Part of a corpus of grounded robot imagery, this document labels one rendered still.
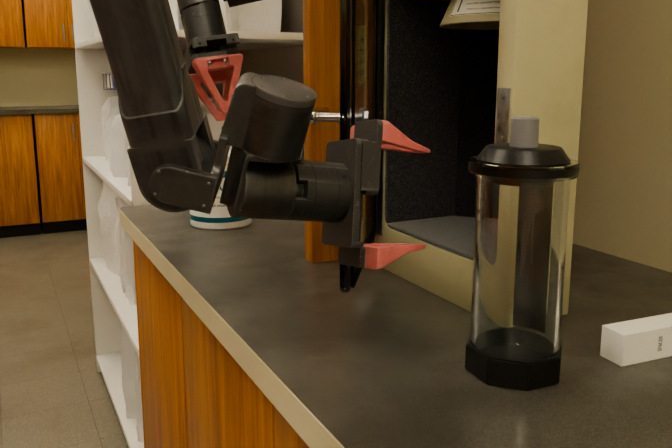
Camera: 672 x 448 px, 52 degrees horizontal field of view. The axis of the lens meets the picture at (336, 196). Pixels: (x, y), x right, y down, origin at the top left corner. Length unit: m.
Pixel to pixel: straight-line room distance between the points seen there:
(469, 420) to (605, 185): 0.74
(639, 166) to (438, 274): 0.45
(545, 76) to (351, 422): 0.46
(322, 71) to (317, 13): 0.09
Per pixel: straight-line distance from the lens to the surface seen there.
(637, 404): 0.74
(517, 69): 0.83
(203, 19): 0.98
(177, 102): 0.58
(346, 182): 0.63
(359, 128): 0.67
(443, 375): 0.75
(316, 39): 1.10
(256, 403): 0.93
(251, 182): 0.59
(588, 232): 1.36
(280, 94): 0.57
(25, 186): 5.71
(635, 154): 1.27
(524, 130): 0.70
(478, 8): 0.93
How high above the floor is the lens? 1.25
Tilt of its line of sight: 10 degrees down
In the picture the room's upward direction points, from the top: straight up
